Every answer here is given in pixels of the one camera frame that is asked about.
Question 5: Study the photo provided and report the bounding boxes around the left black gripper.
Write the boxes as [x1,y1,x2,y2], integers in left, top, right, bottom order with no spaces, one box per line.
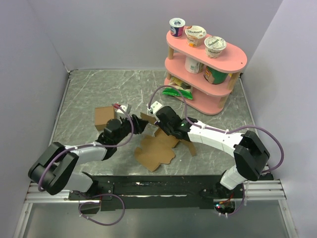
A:
[114,113,149,145]

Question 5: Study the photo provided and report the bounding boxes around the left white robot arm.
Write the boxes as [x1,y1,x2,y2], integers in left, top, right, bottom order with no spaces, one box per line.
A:
[28,115,148,199]

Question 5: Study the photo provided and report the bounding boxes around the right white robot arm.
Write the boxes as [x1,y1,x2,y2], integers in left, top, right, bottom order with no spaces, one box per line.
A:
[150,102,270,198]

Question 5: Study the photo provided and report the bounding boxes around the small folded cardboard box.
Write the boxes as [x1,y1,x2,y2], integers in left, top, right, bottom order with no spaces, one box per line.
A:
[95,106,115,131]

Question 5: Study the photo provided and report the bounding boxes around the green snack bag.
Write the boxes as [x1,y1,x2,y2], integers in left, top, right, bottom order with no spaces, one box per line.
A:
[162,76,193,100]

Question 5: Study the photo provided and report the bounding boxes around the white container middle shelf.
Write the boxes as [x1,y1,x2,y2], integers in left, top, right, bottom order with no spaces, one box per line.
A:
[185,56,204,74]

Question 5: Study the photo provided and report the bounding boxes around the pink three-tier shelf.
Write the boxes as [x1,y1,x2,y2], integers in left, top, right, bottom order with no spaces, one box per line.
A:
[164,32,248,115]

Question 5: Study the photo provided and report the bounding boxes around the green can middle shelf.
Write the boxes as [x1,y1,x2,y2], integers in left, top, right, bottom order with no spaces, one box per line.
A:
[204,66,228,85]

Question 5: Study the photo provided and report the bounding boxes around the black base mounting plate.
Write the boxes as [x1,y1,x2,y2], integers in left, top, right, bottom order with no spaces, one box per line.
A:
[68,175,243,211]

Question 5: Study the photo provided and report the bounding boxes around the Chobani white yogurt cup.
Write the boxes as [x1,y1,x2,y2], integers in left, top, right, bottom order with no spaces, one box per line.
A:
[204,36,227,59]

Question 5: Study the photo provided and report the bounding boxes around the Chobani peach yogurt cup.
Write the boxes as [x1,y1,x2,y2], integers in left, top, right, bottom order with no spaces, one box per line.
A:
[185,25,207,48]

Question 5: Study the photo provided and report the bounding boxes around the white blue yogurt cup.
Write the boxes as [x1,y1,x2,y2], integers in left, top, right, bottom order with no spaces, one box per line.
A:
[169,17,186,38]

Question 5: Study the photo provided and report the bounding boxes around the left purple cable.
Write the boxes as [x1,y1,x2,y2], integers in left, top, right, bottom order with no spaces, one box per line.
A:
[37,106,136,226]

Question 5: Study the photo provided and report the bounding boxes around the purple cable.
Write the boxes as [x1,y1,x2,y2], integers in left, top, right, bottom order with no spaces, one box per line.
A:
[148,85,284,216]
[37,106,136,226]

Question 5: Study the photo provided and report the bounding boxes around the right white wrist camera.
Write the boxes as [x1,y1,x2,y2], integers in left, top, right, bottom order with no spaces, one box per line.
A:
[147,101,163,116]

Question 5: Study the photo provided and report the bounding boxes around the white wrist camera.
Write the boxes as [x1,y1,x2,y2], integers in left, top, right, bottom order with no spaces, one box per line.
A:
[147,101,163,116]
[113,103,131,119]

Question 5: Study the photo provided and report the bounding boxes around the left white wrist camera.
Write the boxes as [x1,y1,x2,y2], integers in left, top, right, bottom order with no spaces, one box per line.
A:
[113,103,131,119]

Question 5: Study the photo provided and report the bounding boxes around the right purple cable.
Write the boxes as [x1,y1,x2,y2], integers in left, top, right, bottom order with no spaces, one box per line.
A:
[148,85,284,216]

